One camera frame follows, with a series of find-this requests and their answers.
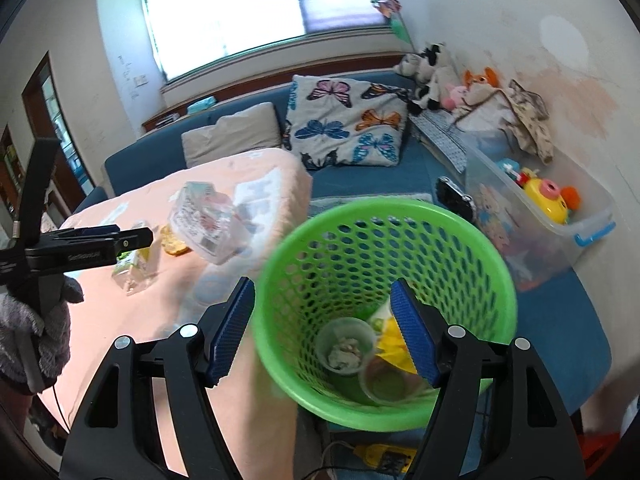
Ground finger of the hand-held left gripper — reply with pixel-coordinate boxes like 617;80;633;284
27;228;154;273
57;226;121;237

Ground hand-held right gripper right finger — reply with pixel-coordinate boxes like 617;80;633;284
389;277;587;480

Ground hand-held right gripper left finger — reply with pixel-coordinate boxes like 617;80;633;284
59;276;257;480

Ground yellow snack packet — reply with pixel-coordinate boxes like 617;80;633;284
370;310;418;376

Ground white paper cup green leaf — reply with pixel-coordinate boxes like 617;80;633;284
315;317;376;377

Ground clear jar berry label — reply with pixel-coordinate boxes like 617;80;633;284
167;181;253;266

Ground green plastic mesh basket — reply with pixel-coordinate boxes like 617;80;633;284
251;197;518;432

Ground person's left hand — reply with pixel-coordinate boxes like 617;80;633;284
0;275;84;396

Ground wooden shelf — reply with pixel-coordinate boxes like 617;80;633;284
0;125;26;201

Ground yellow orange wrapper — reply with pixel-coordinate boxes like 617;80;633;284
160;225;193;257

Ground yellow power strip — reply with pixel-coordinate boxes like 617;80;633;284
355;442;416;473

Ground clear plastic storage box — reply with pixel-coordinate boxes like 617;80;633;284
462;130;617;291

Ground blue sofa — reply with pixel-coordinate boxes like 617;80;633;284
75;70;613;476

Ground beige pillow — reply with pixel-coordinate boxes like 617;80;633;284
181;101;282;168

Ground yellow duck toy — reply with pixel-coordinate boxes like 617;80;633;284
522;177;571;223

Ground grey patterned cloth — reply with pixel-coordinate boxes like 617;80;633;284
409;109;468;172

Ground butterfly print pillow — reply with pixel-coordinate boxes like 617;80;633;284
282;74;411;170

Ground red plastic object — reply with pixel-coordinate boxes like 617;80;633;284
580;430;626;477

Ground pink plush toy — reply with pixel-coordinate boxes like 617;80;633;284
440;85;468;111

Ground beige printed cloth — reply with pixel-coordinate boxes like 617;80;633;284
470;79;555;165

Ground orange fox plush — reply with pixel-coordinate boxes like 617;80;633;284
461;67;501;92

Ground black white cow plush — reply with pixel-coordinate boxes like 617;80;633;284
395;42;458;113

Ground large window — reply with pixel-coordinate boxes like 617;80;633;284
139;0;386;83

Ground colourful pinwheel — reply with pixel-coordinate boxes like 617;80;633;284
369;0;413;46

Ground dark wooden door frame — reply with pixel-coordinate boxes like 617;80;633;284
21;51;96;206

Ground black toy camera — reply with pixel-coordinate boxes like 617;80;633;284
435;176;475;221

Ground thin black cable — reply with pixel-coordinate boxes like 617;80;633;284
47;385;73;433

